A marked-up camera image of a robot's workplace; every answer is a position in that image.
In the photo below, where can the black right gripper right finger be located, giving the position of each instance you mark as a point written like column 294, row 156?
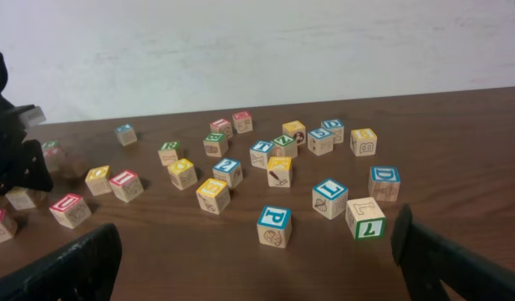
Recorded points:
column 429, row 262

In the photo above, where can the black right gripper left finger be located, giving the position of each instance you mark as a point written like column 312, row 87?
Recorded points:
column 84, row 269

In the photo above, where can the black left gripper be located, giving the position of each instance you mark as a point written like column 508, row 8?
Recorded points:
column 21, row 161

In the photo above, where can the yellow C wooden block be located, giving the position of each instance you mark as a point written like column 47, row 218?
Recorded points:
column 24, row 198

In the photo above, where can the green R wooden block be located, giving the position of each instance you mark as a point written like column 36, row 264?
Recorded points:
column 170, row 152

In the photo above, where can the yellow O wooden block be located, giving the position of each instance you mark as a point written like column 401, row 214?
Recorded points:
column 98, row 180

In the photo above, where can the green F wooden block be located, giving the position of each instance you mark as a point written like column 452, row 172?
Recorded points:
column 53, row 155

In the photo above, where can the red U block middle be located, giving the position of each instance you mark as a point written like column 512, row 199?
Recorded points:
column 70, row 211

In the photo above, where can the red A wooden block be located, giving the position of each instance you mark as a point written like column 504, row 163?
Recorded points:
column 8, row 226

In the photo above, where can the plain L green-sided block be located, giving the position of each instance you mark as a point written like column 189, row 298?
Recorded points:
column 365, row 218

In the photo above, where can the blue D block near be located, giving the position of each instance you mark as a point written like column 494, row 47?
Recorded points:
column 384, row 183

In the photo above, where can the red I block near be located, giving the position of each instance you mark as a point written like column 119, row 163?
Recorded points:
column 126, row 185

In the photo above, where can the red i block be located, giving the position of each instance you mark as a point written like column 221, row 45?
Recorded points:
column 222, row 126
column 126, row 185

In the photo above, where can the blue X wooden block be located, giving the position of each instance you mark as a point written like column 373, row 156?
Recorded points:
column 125, row 134

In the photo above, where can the blue L wooden block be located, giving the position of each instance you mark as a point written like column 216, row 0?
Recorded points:
column 329, row 198

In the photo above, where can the yellow 8 wooden block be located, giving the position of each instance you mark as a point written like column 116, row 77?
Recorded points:
column 363, row 142

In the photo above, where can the yellow block lower middle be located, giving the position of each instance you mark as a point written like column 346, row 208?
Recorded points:
column 213, row 196

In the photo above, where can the blue P wooden block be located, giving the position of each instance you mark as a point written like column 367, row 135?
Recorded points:
column 274, row 226

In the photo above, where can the blue 5 wooden block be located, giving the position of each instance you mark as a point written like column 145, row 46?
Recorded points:
column 320, row 141

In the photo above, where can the yellow hammer picture block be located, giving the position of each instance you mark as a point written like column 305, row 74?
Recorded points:
column 279, row 171

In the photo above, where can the blue 2 wooden block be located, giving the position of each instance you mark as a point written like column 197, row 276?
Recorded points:
column 228, row 170

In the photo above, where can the green B wooden block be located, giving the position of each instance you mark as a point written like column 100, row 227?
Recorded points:
column 215, row 144

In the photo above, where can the green Z wooden block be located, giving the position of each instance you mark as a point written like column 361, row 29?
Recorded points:
column 285, row 146

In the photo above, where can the yellow block far right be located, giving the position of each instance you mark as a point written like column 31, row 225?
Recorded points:
column 295, row 129

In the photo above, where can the blue T wooden block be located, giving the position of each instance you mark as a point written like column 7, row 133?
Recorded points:
column 260, row 153

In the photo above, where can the red I block far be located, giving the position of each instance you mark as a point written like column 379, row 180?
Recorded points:
column 222, row 126

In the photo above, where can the red H wooden block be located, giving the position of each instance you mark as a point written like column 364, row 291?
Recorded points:
column 242, row 122

